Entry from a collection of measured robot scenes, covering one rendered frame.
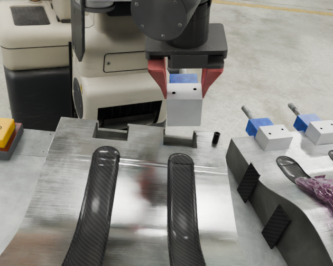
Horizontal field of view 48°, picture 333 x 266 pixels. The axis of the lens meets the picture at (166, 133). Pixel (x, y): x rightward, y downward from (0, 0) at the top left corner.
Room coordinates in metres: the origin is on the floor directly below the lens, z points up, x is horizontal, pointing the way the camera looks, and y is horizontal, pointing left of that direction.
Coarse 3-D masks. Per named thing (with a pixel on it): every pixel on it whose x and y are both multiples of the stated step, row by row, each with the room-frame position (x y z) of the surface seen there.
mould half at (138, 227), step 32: (64, 128) 0.44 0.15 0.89; (160, 128) 0.48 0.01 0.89; (64, 160) 0.37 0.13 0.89; (128, 160) 0.39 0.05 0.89; (160, 160) 0.40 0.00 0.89; (224, 160) 0.42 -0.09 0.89; (64, 192) 0.32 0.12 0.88; (128, 192) 0.33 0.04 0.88; (160, 192) 0.34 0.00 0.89; (224, 192) 0.36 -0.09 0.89; (32, 224) 0.26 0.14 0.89; (64, 224) 0.27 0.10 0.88; (128, 224) 0.28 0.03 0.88; (160, 224) 0.29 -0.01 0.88; (224, 224) 0.31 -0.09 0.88; (0, 256) 0.20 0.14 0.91; (32, 256) 0.21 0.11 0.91; (64, 256) 0.21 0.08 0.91; (128, 256) 0.23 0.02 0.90; (160, 256) 0.23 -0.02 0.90; (224, 256) 0.25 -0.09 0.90
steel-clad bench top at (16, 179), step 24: (24, 144) 0.48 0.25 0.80; (48, 144) 0.49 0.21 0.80; (0, 168) 0.42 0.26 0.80; (24, 168) 0.43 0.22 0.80; (0, 192) 0.37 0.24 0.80; (24, 192) 0.38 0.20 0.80; (0, 216) 0.32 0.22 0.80; (240, 216) 0.40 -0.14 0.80; (0, 240) 0.29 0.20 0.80; (240, 240) 0.35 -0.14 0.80; (264, 240) 0.36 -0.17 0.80; (264, 264) 0.32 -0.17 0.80
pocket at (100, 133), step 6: (96, 126) 0.46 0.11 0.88; (96, 132) 0.46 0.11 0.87; (102, 132) 0.46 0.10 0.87; (108, 132) 0.47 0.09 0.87; (114, 132) 0.47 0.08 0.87; (120, 132) 0.47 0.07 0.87; (126, 132) 0.47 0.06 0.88; (102, 138) 0.46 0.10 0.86; (108, 138) 0.46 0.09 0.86; (114, 138) 0.46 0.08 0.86; (120, 138) 0.47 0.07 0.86; (126, 138) 0.47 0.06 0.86
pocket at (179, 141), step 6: (168, 138) 0.48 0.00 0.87; (174, 138) 0.48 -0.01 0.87; (180, 138) 0.48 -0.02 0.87; (186, 138) 0.48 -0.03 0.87; (192, 138) 0.48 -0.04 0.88; (168, 144) 0.47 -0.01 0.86; (174, 144) 0.47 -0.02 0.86; (180, 144) 0.48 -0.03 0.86; (186, 144) 0.48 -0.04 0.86; (192, 144) 0.48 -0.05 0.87
